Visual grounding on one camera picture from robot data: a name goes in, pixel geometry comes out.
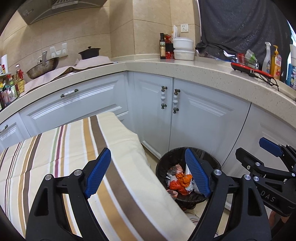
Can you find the dark grey hanging cloth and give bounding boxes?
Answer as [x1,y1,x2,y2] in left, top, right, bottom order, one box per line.
[196,1,292,82]

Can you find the black trash bin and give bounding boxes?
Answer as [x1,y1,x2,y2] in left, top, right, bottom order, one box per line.
[156,147,207,209]

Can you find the white stacked bowls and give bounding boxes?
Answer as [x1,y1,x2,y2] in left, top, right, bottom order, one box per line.
[173,37,195,61]

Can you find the cabinet door handle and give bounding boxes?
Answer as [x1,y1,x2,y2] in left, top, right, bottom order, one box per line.
[161,86,167,109]
[173,89,181,114]

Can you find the condiment rack with bottles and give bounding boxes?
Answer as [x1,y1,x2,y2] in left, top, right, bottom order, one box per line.
[0,66,20,111]

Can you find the dark oil bottle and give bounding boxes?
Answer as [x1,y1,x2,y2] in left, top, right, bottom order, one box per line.
[159,33,166,59]

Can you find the red dish rack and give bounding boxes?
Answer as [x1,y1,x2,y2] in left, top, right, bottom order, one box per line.
[231,50,280,91]

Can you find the pink stove cover cloth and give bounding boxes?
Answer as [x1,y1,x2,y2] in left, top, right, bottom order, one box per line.
[20,56,114,96]

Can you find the drawer handle centre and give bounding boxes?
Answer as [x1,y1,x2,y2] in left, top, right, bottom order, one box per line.
[60,89,79,98]

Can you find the steel wok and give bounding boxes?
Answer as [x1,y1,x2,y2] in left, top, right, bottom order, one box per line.
[27,51,59,79]

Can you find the right cabinet door handle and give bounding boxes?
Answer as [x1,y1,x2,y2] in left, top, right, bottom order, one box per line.
[173,89,181,114]

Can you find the left cabinet door handle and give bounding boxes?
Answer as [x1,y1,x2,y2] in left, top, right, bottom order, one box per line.
[161,86,167,109]

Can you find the yellow soap pump bottle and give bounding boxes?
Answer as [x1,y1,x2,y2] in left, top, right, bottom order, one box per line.
[270,45,282,80]

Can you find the orange plastic wrapper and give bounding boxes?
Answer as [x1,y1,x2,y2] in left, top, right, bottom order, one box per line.
[169,174,192,196]

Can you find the white wall hook rack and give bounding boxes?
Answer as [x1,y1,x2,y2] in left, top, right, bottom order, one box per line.
[50,42,68,58]

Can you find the wall power socket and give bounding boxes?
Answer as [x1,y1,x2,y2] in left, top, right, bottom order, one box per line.
[180,24,189,33]

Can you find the blue white packet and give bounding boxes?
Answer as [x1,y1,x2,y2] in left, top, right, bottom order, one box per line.
[285,64,296,90]

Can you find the striped tablecloth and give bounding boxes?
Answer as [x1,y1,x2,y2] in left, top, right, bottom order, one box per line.
[0,111,220,241]

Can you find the white paper towel roll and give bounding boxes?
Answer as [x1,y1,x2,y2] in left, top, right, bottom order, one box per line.
[1,54,9,73]

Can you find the person's left hand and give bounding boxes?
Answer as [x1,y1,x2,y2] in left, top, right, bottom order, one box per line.
[268,210,289,229]

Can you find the white spray bottle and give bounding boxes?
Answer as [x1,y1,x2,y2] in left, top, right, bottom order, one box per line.
[262,42,271,74]

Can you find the range hood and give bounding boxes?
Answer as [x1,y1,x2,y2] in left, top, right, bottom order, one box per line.
[18,0,107,25]

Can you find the yellow oil bottle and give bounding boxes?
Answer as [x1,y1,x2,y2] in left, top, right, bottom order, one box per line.
[16,64,25,95]

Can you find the black casserole pot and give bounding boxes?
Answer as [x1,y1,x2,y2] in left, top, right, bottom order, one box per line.
[79,46,100,60]

